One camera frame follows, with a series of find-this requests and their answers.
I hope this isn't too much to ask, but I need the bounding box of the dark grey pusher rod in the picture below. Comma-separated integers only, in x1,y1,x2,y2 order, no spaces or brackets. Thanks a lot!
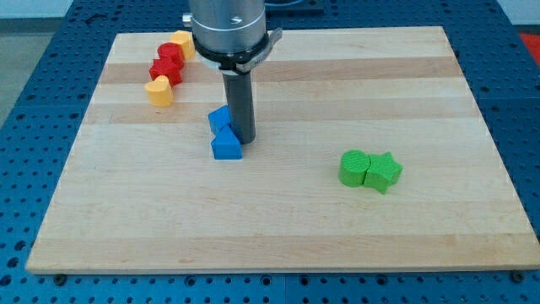
223,73,256,144

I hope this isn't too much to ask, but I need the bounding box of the blue cube block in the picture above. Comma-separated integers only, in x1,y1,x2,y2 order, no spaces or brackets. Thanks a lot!
208,105,231,135

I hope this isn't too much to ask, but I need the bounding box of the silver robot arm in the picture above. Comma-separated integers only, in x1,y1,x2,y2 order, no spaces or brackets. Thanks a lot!
188,0,270,144

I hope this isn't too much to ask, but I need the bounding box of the blue triangle block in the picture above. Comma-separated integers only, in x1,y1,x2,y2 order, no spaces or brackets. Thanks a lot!
211,125,243,160

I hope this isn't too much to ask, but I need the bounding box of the red star block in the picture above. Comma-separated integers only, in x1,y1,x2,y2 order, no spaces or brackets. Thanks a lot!
148,57,184,87

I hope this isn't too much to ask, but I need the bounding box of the red cylinder block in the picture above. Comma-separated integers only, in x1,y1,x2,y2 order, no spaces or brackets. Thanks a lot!
157,42,184,70

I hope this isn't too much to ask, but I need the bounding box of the yellow pentagon block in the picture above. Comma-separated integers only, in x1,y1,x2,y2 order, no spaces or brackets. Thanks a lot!
170,30,196,59

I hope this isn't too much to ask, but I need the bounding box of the yellow heart block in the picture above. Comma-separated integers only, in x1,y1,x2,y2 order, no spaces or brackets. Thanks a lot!
144,75,174,107

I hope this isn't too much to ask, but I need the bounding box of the green cylinder block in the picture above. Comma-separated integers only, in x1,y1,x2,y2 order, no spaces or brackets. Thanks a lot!
338,149,370,187

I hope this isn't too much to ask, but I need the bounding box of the light wooden board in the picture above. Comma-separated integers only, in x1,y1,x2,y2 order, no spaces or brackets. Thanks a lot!
26,26,539,274

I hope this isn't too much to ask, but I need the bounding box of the green star block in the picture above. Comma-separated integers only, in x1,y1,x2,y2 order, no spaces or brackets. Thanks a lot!
363,152,403,194

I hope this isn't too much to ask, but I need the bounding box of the black clamp ring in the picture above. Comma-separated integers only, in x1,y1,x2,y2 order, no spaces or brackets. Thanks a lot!
192,27,284,77

